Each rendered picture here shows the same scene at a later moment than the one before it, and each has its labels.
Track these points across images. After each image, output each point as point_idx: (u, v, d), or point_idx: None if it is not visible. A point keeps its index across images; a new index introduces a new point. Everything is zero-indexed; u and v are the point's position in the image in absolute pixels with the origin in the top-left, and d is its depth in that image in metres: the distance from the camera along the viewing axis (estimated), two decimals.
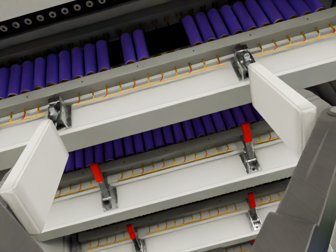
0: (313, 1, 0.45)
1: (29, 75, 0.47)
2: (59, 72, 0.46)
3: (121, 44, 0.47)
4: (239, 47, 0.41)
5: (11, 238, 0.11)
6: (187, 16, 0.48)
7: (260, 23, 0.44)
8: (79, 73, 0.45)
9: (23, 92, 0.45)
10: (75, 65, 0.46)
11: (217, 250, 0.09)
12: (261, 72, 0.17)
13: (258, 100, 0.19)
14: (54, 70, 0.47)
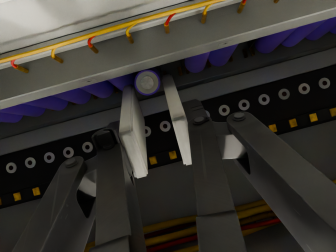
0: None
1: None
2: None
3: (232, 52, 0.24)
4: None
5: (112, 185, 0.12)
6: (104, 97, 0.26)
7: None
8: None
9: None
10: None
11: (217, 250, 0.09)
12: (166, 83, 0.20)
13: None
14: None
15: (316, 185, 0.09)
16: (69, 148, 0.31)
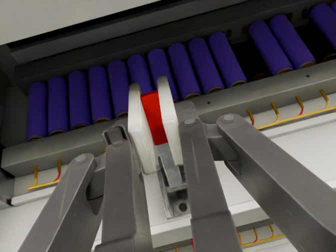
0: None
1: (104, 91, 0.28)
2: (156, 86, 0.27)
3: (256, 39, 0.28)
4: None
5: (121, 182, 0.12)
6: None
7: None
8: (196, 90, 0.26)
9: (100, 122, 0.26)
10: (184, 74, 0.27)
11: (217, 250, 0.09)
12: (160, 84, 0.20)
13: None
14: (147, 82, 0.28)
15: (308, 185, 0.10)
16: None
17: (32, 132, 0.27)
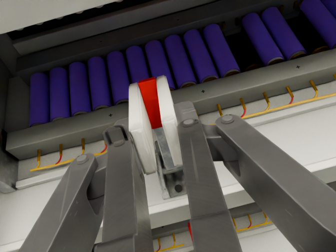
0: None
1: (104, 81, 0.29)
2: (153, 76, 0.29)
3: (249, 30, 0.30)
4: None
5: (121, 182, 0.12)
6: None
7: None
8: (192, 79, 0.27)
9: None
10: (180, 64, 0.28)
11: (217, 250, 0.09)
12: (159, 85, 0.20)
13: None
14: (145, 72, 0.29)
15: (307, 186, 0.10)
16: None
17: (35, 120, 0.28)
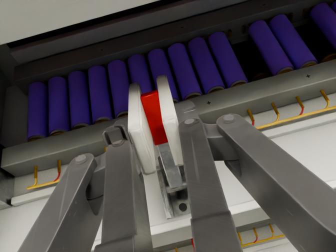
0: None
1: (104, 91, 0.28)
2: (157, 86, 0.27)
3: (256, 39, 0.28)
4: None
5: (120, 182, 0.12)
6: None
7: None
8: (197, 90, 0.26)
9: (100, 122, 0.26)
10: (185, 74, 0.27)
11: (217, 250, 0.09)
12: (160, 84, 0.20)
13: None
14: (148, 82, 0.28)
15: (308, 185, 0.10)
16: None
17: (33, 132, 0.26)
